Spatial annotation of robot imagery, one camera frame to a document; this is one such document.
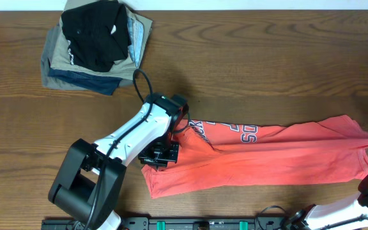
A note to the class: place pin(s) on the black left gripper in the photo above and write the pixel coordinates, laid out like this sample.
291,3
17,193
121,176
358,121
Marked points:
147,158

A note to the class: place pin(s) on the coral red t-shirt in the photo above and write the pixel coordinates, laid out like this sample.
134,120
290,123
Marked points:
215,154

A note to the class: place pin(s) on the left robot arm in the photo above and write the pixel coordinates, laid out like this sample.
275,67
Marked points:
89,180

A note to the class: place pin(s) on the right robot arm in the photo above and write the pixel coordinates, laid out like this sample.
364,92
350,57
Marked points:
350,204

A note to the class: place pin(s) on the dark blue folded garment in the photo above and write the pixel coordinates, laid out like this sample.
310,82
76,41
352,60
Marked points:
99,84

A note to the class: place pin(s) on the khaki folded garment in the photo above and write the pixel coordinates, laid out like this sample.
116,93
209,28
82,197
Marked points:
61,58

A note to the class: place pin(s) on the light blue folded garment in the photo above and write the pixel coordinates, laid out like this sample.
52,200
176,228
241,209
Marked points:
136,34

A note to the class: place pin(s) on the black folded shirt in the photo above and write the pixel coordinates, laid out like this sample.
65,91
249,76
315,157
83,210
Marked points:
97,34

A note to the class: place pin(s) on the grey folded garment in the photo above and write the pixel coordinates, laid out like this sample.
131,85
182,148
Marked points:
48,68

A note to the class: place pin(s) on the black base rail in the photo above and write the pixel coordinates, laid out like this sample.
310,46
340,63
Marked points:
143,223

